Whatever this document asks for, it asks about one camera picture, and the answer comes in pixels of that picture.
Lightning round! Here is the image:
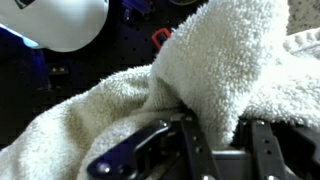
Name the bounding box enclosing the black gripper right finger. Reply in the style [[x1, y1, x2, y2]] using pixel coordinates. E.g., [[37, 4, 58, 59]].
[[249, 119, 320, 180]]

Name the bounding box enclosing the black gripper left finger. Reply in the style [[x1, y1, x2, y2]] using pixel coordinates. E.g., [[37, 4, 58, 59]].
[[86, 112, 222, 180]]

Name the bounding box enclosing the white terry towel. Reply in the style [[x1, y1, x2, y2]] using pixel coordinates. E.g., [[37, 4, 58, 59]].
[[0, 0, 320, 180]]

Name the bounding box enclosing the black perforated mounting board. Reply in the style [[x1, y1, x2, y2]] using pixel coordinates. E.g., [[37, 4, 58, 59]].
[[0, 0, 209, 148]]

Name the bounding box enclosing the red handled black clamp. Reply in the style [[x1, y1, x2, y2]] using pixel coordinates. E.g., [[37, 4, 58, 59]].
[[151, 27, 172, 52]]

